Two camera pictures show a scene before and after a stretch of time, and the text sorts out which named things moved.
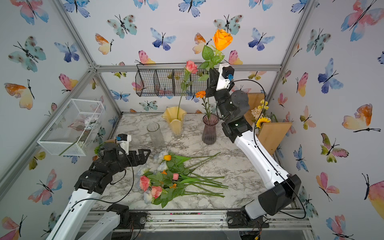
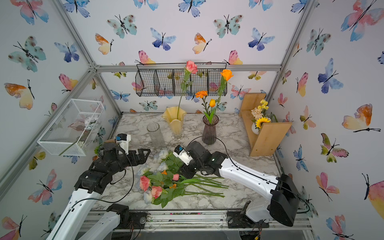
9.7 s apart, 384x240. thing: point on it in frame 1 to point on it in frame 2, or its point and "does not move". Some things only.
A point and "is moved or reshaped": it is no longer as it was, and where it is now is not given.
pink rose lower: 156,191 does not move
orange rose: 222,39 is moved or reshaped
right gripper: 217,93 to 185,174
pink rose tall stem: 191,66 does not move
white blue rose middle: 162,166 does not move
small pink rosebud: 175,176 does not move
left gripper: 143,160 does not move
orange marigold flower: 202,94 does not move
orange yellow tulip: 168,158 is moved or reshaped
